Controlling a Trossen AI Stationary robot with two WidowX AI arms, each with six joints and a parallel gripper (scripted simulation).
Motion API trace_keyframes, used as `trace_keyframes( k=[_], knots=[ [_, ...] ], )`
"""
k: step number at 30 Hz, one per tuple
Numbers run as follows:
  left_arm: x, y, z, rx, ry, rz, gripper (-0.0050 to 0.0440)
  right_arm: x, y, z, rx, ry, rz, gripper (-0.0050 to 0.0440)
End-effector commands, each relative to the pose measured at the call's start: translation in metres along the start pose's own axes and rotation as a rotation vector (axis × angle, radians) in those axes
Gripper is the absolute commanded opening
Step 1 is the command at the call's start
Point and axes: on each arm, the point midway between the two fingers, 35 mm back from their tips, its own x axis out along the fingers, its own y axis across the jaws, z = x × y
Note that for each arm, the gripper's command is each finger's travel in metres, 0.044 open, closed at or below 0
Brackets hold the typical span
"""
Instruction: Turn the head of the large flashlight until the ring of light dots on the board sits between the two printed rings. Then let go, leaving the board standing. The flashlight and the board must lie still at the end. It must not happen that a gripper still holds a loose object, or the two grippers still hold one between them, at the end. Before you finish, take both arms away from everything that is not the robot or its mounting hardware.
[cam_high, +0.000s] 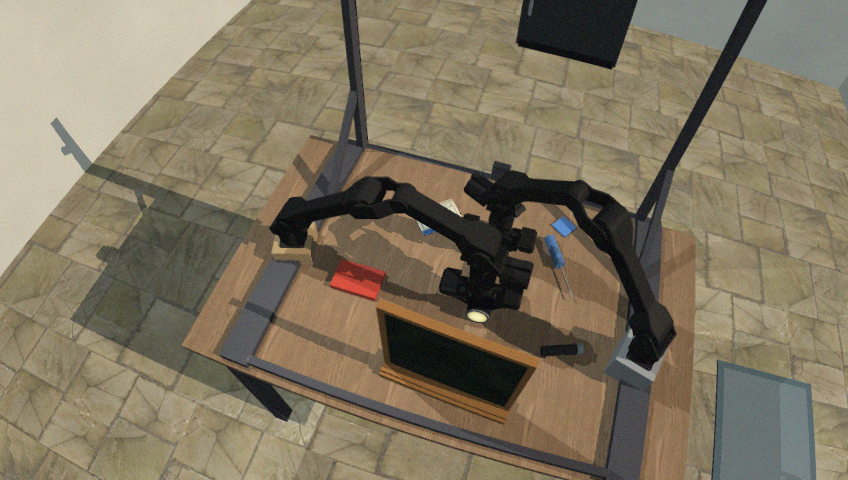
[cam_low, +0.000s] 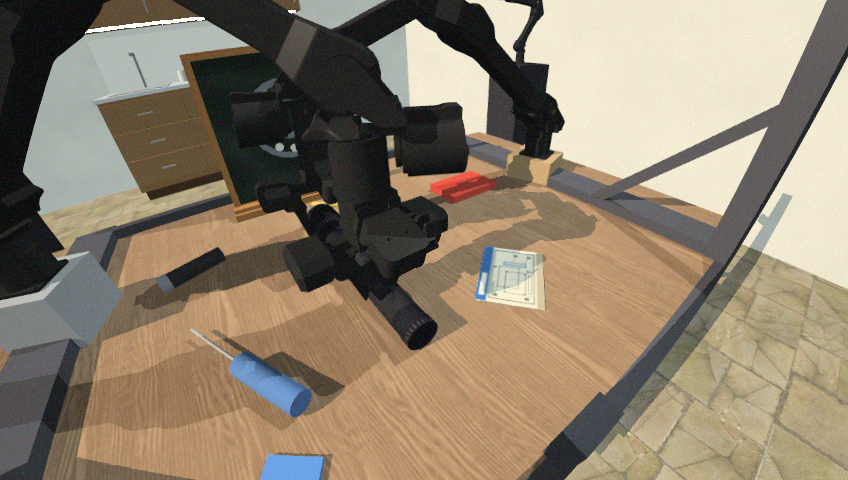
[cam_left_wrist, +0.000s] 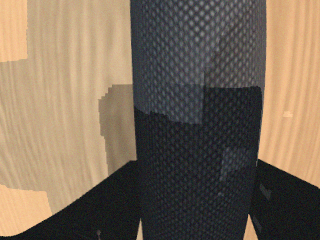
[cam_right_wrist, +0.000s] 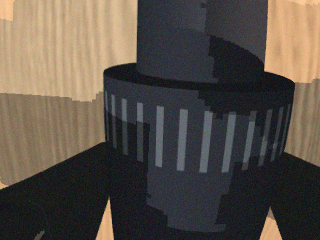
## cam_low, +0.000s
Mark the blue-handled screwdriver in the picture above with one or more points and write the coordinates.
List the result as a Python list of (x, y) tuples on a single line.
[(282, 391)]

